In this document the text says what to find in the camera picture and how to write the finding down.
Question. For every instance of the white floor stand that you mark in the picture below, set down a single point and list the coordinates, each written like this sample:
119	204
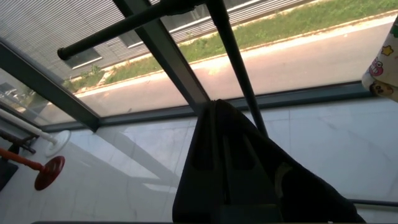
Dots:
60	141

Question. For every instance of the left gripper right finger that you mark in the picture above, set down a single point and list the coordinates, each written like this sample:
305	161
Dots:
242	186

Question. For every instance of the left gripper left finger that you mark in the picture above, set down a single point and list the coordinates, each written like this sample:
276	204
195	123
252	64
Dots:
199	186

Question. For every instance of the black garment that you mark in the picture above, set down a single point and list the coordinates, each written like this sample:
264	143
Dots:
311	193

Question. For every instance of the cream printed garment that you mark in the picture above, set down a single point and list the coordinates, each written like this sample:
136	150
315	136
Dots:
384	68

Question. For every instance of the black stand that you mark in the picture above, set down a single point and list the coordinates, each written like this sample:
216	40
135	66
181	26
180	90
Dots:
7	171

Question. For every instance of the window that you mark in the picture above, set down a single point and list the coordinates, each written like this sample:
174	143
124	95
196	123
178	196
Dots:
174	71

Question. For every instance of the black clothes rack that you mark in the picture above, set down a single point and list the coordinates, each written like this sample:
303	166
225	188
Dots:
230	46

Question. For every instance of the red floor stand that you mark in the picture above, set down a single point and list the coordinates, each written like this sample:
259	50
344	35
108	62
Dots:
49	172

